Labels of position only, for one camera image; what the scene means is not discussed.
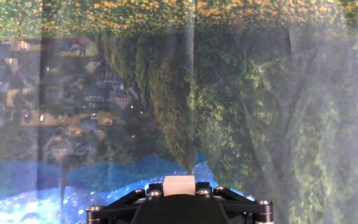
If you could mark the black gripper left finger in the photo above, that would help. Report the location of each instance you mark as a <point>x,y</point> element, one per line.
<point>113,208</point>

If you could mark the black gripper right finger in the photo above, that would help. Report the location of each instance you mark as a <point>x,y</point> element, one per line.
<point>247,208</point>

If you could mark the galaxy and landscape printed cloth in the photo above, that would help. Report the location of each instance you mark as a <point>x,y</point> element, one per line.
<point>228,93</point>

